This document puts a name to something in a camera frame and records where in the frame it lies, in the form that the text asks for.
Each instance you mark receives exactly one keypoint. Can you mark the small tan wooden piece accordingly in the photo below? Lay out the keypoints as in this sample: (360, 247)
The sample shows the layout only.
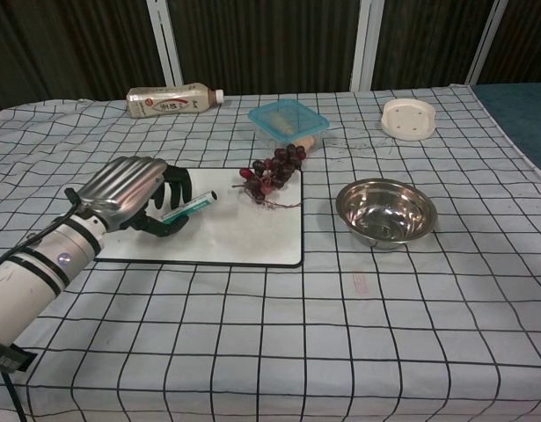
(313, 143)

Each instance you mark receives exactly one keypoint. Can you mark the beige drink bottle brown cap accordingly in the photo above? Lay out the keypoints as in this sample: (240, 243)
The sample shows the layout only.
(169, 100)

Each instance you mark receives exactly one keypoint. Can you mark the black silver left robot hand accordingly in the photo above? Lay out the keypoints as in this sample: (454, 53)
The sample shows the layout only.
(120, 189)

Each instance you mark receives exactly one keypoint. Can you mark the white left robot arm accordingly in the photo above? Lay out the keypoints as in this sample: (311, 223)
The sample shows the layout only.
(37, 272)

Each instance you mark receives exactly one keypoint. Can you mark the stainless steel bowl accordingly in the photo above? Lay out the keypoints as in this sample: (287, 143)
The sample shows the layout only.
(386, 213)

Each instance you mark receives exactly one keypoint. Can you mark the white soap dish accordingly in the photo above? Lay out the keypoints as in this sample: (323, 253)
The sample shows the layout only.
(406, 121)

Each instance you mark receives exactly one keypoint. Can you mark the blue-lidded clear plastic container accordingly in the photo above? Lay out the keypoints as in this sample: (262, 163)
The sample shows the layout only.
(287, 121)

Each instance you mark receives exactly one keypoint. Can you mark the dark pleated curtain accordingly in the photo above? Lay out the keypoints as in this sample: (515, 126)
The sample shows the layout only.
(270, 44)

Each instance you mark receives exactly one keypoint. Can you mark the black-framed whiteboard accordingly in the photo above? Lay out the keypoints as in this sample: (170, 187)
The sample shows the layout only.
(243, 220)

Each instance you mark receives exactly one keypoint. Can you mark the white black checkered tablecloth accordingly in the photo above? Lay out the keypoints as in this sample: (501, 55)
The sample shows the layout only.
(270, 334)

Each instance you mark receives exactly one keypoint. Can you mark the red grape bunch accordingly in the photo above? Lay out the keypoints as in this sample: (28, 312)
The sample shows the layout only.
(274, 169)

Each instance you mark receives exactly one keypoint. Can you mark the green whiteboard marker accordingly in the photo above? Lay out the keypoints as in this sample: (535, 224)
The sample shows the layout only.
(195, 205)

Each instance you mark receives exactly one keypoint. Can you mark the white metal post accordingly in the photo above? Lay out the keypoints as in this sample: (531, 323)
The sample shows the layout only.
(485, 44)
(166, 44)
(367, 44)

